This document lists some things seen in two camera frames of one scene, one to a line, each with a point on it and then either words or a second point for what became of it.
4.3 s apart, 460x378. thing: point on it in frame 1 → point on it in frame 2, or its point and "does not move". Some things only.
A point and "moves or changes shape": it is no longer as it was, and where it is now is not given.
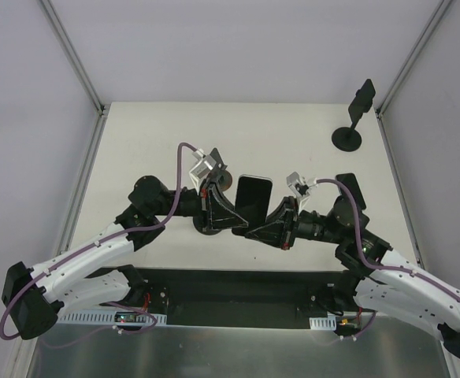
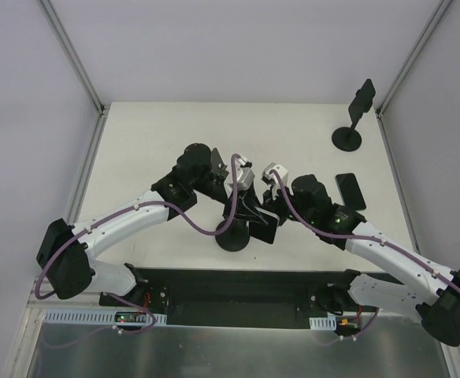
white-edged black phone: [253, 199] moves or changes shape
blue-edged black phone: [350, 181] does not move
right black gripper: [289, 222] → [281, 206]
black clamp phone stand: [205, 224] → [235, 237]
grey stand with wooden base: [220, 172] does not move
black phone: [363, 101] does not move
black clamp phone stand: [349, 138] does not move
